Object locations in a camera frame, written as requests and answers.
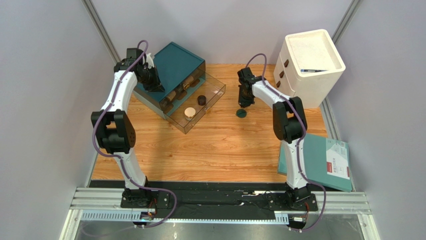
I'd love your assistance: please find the beige tube grey cap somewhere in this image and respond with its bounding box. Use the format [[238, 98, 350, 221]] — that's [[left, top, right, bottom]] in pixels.
[[182, 75, 197, 90]]

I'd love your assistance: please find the dark brown round jar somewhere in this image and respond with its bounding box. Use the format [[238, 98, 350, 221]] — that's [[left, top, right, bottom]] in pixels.
[[197, 95, 207, 106]]

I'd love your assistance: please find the gold lid glass jar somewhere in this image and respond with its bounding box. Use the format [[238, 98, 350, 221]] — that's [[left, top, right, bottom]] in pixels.
[[184, 107, 197, 121]]

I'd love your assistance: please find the beige foundation pump bottle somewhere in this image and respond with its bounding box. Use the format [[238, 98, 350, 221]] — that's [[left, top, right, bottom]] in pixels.
[[165, 89, 181, 103]]

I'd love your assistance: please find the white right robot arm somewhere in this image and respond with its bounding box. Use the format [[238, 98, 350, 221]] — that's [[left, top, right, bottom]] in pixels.
[[238, 79, 308, 190]]

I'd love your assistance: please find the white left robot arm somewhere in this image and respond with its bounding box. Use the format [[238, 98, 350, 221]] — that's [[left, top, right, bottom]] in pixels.
[[90, 53, 158, 194]]

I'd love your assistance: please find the teal drawer organizer box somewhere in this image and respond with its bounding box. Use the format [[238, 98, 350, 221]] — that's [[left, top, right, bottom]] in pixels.
[[133, 42, 206, 119]]

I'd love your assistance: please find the white drawer cabinet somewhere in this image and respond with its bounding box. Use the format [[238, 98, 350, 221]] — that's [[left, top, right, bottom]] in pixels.
[[273, 29, 346, 109]]

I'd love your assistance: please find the teal flat box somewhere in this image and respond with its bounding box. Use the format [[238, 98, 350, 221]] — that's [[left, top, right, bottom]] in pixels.
[[277, 133, 353, 192]]

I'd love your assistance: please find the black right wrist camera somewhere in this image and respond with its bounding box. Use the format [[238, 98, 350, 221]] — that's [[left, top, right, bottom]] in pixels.
[[237, 67, 257, 85]]

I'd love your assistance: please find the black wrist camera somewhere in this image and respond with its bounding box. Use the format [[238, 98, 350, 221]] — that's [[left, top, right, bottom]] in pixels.
[[237, 67, 257, 85], [126, 47, 143, 61]]

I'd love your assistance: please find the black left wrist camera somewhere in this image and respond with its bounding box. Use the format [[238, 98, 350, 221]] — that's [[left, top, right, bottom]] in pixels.
[[126, 47, 143, 61]]

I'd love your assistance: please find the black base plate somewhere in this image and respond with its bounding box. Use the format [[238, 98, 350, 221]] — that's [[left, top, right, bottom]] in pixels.
[[89, 180, 323, 221]]

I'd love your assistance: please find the aluminium frame rail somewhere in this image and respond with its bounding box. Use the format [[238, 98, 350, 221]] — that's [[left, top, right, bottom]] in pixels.
[[60, 187, 379, 240]]

